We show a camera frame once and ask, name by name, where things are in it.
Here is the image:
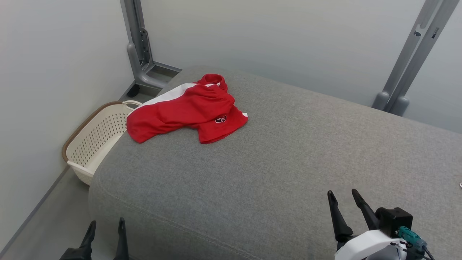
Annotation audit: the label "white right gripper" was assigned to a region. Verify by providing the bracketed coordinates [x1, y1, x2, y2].
[327, 188, 402, 260]

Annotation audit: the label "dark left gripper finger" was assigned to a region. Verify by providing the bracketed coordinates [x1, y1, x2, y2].
[114, 217, 130, 260]
[77, 220, 97, 260]

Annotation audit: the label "red basketball shorts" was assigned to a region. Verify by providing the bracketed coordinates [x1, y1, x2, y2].
[126, 73, 249, 144]

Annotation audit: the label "grey padded table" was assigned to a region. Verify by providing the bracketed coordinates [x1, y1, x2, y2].
[88, 65, 462, 260]

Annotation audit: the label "cream perforated laundry basket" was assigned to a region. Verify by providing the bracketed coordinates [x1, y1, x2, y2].
[62, 100, 143, 186]

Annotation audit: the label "grey double-tube metal stand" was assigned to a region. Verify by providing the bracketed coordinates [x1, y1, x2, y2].
[371, 0, 461, 117]

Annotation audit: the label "grey metal stand with bracket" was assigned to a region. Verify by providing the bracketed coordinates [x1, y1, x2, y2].
[120, 0, 183, 98]

